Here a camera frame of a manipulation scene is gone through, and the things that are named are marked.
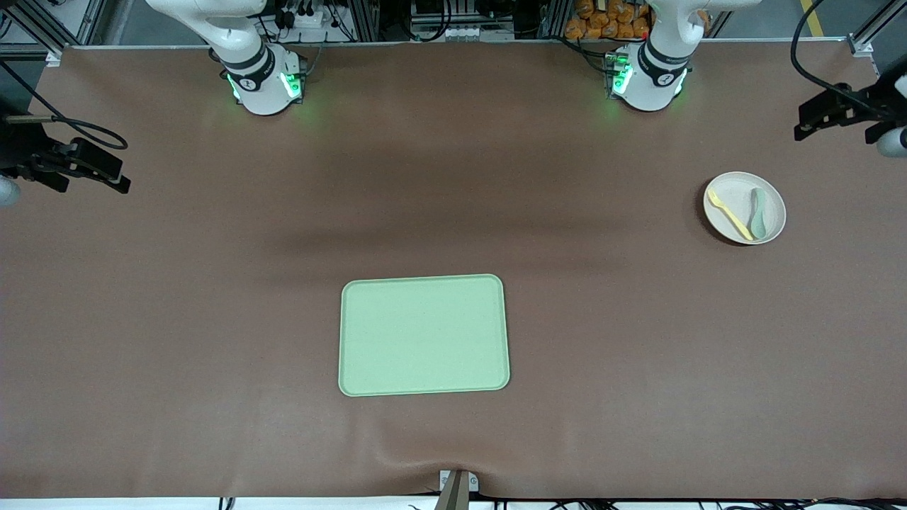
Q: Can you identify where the beige round plate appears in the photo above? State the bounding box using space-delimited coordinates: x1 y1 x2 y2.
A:
703 171 787 246

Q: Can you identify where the grey-green plastic spoon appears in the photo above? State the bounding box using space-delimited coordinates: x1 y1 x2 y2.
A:
748 187 769 241

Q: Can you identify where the yellow plastic fork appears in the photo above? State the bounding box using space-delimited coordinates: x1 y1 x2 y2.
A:
706 187 755 242

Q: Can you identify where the brown table cover mat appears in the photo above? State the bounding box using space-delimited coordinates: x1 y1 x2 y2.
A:
0 39 907 501

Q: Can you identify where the orange packets pile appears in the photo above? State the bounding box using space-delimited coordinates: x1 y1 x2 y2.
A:
565 0 711 41

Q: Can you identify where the white power strip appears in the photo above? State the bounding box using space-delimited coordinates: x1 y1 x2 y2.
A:
273 0 337 30

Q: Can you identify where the light green rectangular tray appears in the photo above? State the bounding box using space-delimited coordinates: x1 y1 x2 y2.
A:
338 273 512 397

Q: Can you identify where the white connector strip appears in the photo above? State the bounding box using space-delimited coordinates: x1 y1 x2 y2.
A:
410 23 516 42

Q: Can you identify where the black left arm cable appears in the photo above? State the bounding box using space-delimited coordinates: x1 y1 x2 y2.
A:
791 0 862 108

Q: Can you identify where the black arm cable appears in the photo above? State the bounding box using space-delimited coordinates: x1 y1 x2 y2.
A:
791 0 862 108
0 60 130 152

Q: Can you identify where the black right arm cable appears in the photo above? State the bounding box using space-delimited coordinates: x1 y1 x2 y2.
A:
0 60 130 152

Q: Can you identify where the aluminium frame post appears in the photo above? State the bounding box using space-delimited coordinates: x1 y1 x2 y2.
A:
537 0 572 40
346 0 381 42

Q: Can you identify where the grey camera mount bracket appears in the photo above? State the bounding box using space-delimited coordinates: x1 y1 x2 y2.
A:
434 468 480 510

